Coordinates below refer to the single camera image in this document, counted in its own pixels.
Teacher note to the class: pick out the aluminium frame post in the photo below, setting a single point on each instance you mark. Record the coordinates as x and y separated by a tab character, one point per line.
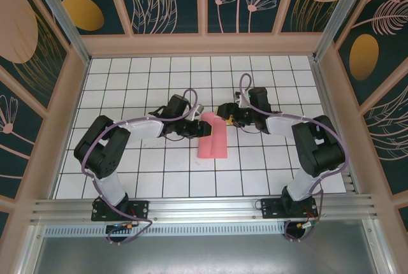
344	9
63	22

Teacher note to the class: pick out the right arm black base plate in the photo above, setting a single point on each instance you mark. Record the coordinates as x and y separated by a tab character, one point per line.
271	208

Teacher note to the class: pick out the aluminium side rail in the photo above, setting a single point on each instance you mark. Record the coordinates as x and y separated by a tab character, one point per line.
324	95

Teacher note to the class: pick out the pink paper sheet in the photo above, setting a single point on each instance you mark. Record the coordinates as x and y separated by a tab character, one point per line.
213	146

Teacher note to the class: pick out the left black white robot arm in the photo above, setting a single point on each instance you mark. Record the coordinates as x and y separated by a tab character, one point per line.
108	146

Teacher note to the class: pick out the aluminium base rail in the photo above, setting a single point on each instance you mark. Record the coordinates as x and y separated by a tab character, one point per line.
204	208

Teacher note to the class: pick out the grey metal sheet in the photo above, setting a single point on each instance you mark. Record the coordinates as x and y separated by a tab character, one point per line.
204	255

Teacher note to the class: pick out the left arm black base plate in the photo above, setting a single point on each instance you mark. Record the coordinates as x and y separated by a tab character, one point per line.
140	210

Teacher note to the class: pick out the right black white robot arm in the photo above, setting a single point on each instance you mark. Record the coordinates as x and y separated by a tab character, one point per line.
318	149

